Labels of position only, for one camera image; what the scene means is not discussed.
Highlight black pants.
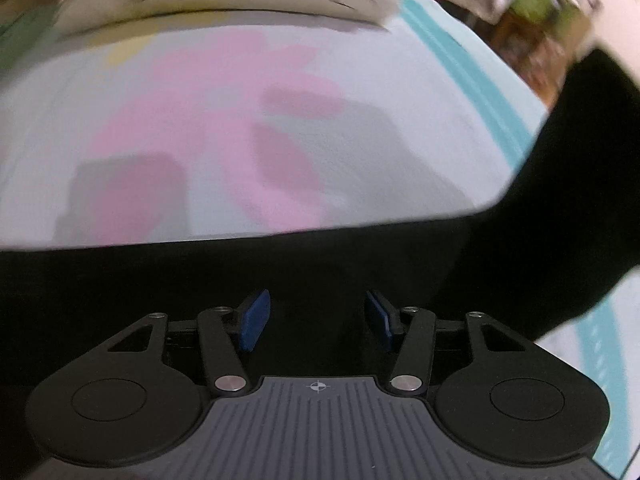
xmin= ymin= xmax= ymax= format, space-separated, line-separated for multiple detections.
xmin=1 ymin=49 xmax=639 ymax=479

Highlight light blue flower blanket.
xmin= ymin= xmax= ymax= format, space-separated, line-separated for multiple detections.
xmin=0 ymin=0 xmax=640 ymax=478

